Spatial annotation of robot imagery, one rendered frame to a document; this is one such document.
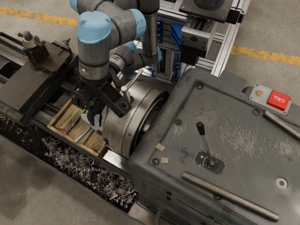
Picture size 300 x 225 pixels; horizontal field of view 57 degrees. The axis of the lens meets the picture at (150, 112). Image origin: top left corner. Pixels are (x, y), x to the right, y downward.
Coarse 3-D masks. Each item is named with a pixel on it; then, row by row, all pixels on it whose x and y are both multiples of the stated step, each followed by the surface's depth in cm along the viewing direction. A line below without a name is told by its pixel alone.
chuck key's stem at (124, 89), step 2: (122, 86) 90; (124, 86) 90; (122, 88) 90; (124, 88) 90; (126, 88) 89; (122, 90) 89; (124, 90) 89; (126, 90) 89; (122, 92) 91; (124, 92) 90; (126, 92) 90; (128, 92) 92; (126, 94) 91; (128, 94) 92; (124, 96) 93; (126, 96) 93; (128, 96) 93; (126, 98) 94; (128, 98) 94; (128, 100) 97
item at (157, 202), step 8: (144, 200) 134; (152, 200) 117; (160, 200) 117; (152, 208) 144; (168, 208) 115; (168, 216) 138; (176, 216) 124; (184, 216) 114; (176, 224) 140; (184, 224) 131; (192, 224) 112; (200, 224) 112
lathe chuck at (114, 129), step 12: (144, 84) 103; (132, 96) 98; (144, 96) 98; (132, 108) 96; (108, 120) 98; (120, 120) 96; (108, 132) 99; (120, 132) 97; (108, 144) 104; (120, 144) 100
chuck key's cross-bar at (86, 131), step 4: (140, 72) 93; (136, 76) 93; (132, 80) 92; (128, 84) 92; (132, 84) 92; (128, 88) 91; (108, 108) 88; (88, 128) 83; (84, 132) 82; (80, 136) 81; (76, 140) 80
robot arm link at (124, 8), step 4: (116, 0) 96; (120, 0) 97; (124, 0) 97; (128, 0) 98; (132, 0) 98; (136, 0) 99; (116, 4) 97; (120, 4) 97; (124, 4) 98; (128, 4) 99; (132, 4) 99; (136, 4) 100; (124, 8) 99; (128, 8) 100; (132, 8) 101; (136, 8) 102
